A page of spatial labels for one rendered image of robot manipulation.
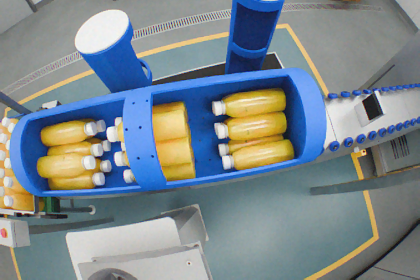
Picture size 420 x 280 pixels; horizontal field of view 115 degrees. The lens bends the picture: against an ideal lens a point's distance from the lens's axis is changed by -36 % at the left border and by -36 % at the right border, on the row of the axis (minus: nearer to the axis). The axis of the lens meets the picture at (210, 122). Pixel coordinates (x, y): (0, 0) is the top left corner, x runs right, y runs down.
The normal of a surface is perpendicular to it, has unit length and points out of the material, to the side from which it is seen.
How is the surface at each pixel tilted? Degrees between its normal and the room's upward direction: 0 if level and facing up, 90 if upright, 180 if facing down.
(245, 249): 0
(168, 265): 0
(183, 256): 0
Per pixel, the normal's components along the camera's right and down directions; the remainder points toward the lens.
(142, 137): 0.04, -0.10
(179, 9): 0.00, -0.34
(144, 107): -0.04, -0.53
